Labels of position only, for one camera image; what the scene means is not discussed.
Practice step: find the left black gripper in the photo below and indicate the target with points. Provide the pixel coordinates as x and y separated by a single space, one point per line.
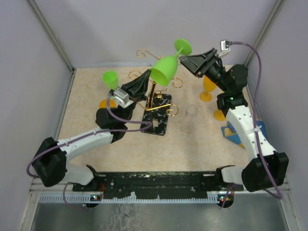
137 88

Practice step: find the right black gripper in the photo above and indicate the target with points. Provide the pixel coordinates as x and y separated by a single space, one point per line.
198 63

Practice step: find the green plastic wine glass front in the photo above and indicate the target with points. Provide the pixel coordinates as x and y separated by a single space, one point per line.
163 71

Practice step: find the green plastic wine glass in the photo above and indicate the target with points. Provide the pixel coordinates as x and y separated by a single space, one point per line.
110 79
163 71

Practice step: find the clear wine glass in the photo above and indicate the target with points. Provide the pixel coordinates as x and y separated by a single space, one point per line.
188 121

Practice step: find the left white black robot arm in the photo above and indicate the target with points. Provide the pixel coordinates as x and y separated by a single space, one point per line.
51 163

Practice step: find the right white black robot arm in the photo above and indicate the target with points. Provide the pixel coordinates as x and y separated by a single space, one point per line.
266 167

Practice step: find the gold wine glass rack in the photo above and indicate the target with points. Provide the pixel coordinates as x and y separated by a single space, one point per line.
159 107

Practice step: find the green plastic wine glass back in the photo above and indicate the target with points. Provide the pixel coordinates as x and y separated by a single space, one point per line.
110 79

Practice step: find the orange plastic wine glass back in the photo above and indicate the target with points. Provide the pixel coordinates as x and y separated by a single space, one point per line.
208 87

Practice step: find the orange plastic wine glass right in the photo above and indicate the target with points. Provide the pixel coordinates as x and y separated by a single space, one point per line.
218 115

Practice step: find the blue yellow picture board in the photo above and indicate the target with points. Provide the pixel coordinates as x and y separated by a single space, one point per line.
232 134

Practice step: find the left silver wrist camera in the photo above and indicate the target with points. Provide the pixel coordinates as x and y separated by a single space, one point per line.
122 98

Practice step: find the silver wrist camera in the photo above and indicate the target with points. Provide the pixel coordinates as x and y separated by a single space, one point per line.
224 48
122 98

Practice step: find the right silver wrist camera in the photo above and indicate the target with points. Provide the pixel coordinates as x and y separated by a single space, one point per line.
224 48

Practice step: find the black mounting rail base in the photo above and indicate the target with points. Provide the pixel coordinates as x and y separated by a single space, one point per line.
157 185

